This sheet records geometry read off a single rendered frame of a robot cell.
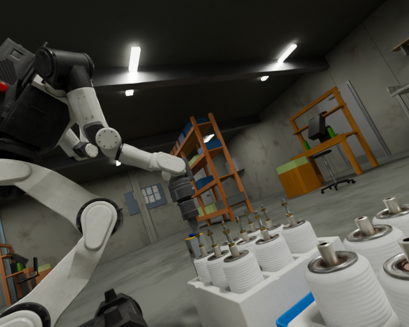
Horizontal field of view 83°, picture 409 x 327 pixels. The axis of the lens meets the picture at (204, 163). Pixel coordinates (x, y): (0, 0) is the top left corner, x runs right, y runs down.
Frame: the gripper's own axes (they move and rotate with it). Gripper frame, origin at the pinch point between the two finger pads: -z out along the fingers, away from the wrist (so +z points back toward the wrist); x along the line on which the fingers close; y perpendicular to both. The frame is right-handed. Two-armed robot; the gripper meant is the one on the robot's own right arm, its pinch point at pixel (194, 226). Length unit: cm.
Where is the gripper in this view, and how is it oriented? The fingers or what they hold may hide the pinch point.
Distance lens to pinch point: 90.2
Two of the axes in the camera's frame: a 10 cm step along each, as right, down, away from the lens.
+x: 1.6, -2.6, -9.5
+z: -3.6, -9.1, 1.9
